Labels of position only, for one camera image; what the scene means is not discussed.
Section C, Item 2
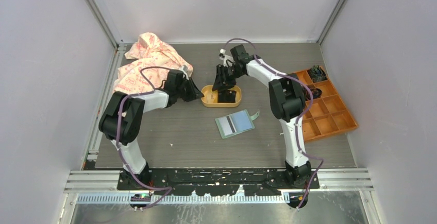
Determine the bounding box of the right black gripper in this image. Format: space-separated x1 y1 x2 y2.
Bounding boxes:
212 64 244 92

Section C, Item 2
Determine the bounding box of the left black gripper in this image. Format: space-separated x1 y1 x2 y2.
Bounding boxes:
176 77 204 102

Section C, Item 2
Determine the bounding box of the yellow oval tray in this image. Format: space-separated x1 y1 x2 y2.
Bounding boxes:
201 85 242 108

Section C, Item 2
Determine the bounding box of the green card holder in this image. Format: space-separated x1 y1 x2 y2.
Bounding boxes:
215 109 260 139

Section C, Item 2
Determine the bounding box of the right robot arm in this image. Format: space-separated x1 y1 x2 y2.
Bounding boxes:
212 45 311 188

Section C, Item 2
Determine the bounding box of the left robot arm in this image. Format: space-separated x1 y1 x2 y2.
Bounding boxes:
98 68 204 189

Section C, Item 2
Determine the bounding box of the pink patterned cloth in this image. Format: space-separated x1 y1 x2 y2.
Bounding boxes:
113 32 193 94

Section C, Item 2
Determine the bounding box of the dark rolled item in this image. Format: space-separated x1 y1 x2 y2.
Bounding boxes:
303 87 323 101
308 65 327 83

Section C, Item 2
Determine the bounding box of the orange compartment organizer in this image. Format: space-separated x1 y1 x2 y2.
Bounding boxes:
295 66 358 143

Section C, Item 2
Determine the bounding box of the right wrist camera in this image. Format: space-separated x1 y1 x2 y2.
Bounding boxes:
219 48 234 67

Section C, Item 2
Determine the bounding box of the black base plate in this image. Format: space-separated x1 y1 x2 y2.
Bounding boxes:
117 167 320 198

